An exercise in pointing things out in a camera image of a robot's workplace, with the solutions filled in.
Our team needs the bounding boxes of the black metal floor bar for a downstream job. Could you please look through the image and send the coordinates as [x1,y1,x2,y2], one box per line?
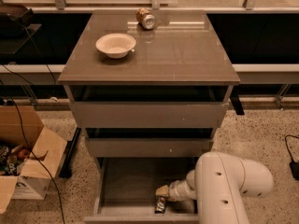
[59,128,81,178]

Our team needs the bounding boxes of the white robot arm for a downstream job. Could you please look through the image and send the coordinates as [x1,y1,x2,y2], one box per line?
[155,151,274,224]

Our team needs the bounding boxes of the grey drawer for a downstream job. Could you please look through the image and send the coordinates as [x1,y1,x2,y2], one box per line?
[84,158,199,224]
[64,84,233,129]
[85,128,215,158]

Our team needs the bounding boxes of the open cardboard box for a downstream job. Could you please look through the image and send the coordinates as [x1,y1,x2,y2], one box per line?
[0,105,66,214]

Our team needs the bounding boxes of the silver blue redbull can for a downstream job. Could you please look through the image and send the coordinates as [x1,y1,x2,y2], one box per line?
[155,196,166,214]

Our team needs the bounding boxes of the black cable on floor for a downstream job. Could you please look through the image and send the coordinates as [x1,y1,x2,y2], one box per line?
[0,63,65,224]

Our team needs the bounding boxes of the grey bottom drawer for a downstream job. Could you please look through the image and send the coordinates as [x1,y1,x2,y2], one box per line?
[84,158,199,224]

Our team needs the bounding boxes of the black device on shelf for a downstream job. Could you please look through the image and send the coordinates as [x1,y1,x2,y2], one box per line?
[0,5,34,37]

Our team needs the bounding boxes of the tan soda can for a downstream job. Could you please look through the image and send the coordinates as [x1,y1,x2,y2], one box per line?
[135,7,156,30]

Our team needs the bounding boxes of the items inside cardboard box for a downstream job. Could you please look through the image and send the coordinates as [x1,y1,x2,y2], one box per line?
[0,143,49,176]

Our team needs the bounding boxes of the black power adapter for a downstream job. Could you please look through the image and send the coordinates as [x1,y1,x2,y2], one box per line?
[290,161,299,180]

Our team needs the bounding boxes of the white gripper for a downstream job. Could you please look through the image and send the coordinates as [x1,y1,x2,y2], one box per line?
[155,179,196,202]

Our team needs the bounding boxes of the grey middle drawer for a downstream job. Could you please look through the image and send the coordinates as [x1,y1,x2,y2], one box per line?
[85,128,215,158]

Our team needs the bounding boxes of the grey top drawer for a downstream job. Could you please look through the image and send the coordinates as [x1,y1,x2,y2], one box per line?
[64,84,233,129]

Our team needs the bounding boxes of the white bowl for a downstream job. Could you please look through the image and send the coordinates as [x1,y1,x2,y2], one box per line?
[95,34,136,59]

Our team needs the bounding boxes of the grey drawer cabinet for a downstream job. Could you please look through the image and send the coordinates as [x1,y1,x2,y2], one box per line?
[57,8,241,224]

